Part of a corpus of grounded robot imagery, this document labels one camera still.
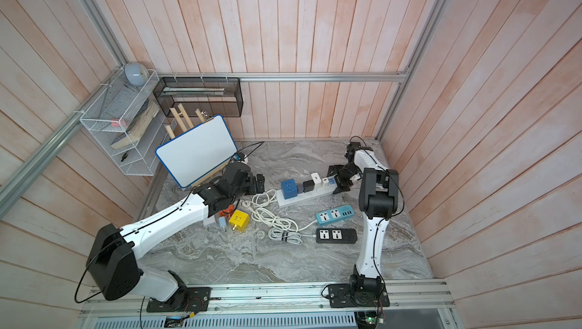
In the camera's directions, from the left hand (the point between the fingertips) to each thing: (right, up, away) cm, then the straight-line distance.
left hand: (253, 182), depth 84 cm
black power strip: (+32, -21, +1) cm, 38 cm away
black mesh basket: (-14, +34, +4) cm, 37 cm away
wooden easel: (-26, +22, +2) cm, 34 cm away
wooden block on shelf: (-41, +21, -4) cm, 46 cm away
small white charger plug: (+25, +1, +11) cm, 28 cm away
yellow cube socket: (-6, -15, +2) cm, 16 cm away
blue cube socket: (+14, -4, +8) cm, 16 cm away
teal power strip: (+32, -14, +6) cm, 36 cm away
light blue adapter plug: (-13, -16, +3) cm, 21 cm away
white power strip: (+19, -8, +11) cm, 23 cm away
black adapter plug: (+22, -3, +11) cm, 25 cm away
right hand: (+32, 0, +19) cm, 37 cm away
